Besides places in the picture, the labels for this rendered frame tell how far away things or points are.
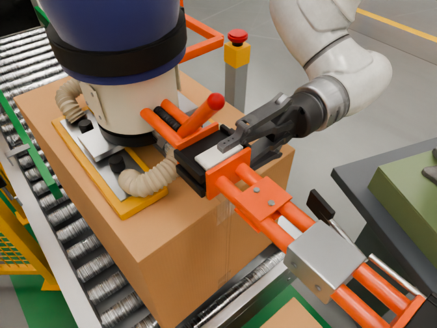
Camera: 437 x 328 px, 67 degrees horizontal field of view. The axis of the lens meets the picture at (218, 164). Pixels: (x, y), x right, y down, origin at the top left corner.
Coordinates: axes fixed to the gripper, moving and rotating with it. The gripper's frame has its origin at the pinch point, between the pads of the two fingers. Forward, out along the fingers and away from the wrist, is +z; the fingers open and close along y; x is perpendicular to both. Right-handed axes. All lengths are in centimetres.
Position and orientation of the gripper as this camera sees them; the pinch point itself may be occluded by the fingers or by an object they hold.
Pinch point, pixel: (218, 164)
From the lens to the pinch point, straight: 50.7
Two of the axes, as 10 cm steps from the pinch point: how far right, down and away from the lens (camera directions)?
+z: -7.8, 4.7, -4.1
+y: 0.1, 6.7, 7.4
